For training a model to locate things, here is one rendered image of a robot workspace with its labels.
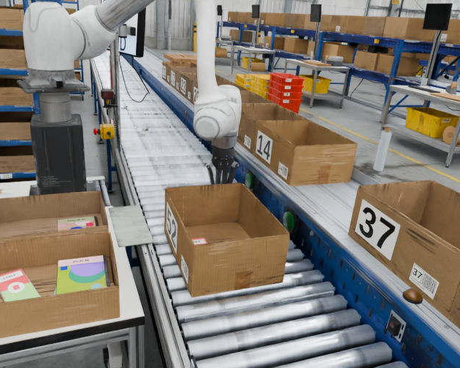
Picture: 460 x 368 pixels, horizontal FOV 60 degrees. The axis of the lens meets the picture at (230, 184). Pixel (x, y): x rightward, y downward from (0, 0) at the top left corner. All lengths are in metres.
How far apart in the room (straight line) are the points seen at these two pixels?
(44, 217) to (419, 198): 1.31
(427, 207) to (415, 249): 0.38
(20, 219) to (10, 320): 0.59
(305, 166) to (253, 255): 0.57
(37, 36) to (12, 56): 0.99
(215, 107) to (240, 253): 0.43
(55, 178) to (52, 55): 0.45
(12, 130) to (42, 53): 1.12
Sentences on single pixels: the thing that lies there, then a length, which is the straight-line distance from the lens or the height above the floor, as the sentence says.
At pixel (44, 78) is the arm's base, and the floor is 1.24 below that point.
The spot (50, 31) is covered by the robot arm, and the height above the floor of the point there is 1.40.
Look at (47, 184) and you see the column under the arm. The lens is 1.67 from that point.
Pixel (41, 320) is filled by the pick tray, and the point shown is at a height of 0.78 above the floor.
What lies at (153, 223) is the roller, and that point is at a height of 0.74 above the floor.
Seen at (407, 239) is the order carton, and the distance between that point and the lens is 1.12.
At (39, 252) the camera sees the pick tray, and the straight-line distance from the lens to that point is 1.32.
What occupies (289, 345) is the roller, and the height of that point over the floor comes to 0.75.
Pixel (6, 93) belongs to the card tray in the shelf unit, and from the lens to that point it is 2.57.
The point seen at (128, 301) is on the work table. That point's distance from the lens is 1.16.
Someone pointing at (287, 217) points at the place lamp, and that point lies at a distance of 1.47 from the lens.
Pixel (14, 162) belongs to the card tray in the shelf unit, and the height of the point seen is 0.60.
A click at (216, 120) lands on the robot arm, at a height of 1.20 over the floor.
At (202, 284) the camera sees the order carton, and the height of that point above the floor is 0.79.
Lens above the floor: 1.48
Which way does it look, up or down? 22 degrees down
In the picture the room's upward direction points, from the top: 5 degrees clockwise
